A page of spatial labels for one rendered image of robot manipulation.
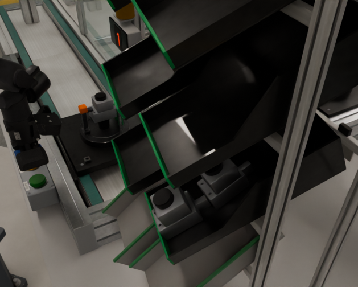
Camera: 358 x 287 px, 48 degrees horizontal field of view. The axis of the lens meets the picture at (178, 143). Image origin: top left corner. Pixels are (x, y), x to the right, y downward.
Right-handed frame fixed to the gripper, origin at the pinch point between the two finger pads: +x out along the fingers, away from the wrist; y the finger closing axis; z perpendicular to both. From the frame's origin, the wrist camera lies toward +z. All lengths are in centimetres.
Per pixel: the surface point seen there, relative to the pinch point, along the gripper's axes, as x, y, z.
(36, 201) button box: 11.9, -3.2, -1.7
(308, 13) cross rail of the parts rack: -50, -53, 24
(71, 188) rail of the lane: 9.0, -5.9, 6.9
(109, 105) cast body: -2.4, 7.8, 23.2
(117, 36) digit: -16.1, 17.7, 30.7
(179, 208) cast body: -21, -46, 15
